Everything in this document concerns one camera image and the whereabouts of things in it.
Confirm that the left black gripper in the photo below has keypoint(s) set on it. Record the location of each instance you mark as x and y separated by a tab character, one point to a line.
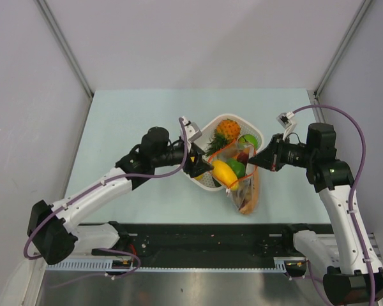
198	165

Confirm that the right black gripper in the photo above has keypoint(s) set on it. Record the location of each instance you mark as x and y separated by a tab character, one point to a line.
271	157

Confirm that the yellow mango front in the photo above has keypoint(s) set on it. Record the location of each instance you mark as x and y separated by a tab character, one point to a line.
224	174

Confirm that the yellow mango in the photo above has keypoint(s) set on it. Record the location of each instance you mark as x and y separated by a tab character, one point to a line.
199	177
224	174

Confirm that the clear zip bag red zipper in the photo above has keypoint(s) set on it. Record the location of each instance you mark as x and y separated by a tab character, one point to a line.
233	194

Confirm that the brown longan bunch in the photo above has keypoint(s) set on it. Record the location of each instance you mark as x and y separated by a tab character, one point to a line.
245	198

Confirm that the dark green avocado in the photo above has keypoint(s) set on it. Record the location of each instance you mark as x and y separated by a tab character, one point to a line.
216	183

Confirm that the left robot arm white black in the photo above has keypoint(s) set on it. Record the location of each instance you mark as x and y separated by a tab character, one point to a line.
55	230

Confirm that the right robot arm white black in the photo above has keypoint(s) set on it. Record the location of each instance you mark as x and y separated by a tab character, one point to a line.
354	273

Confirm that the yellow mango rear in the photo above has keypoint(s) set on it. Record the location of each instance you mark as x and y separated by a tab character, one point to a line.
199	177

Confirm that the white plastic basket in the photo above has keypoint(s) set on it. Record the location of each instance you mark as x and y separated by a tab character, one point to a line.
230	150

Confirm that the bright green apple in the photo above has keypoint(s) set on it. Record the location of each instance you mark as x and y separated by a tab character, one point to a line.
248	138

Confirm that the orange spiky fruit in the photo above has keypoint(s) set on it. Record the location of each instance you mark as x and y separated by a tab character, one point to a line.
225	133

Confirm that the light blue table mat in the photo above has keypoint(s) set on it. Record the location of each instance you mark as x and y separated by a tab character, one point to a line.
117	121

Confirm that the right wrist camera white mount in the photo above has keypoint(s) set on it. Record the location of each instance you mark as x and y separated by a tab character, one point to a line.
288	122

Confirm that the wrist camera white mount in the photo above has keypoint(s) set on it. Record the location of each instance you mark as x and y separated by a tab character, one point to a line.
288	122
190	131

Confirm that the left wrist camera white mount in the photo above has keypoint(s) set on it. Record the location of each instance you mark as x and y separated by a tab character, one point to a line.
190	131

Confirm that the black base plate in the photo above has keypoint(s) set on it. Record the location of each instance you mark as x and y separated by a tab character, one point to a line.
187	240

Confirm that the white slotted cable duct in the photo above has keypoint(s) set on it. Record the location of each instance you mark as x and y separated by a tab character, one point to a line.
164	263

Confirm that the right aluminium corner post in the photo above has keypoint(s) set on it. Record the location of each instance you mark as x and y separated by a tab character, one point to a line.
344	43

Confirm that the aluminium corner post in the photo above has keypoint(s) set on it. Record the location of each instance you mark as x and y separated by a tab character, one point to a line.
344	43
65	48

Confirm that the left aluminium corner post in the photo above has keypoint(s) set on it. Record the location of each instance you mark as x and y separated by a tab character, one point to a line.
65	48

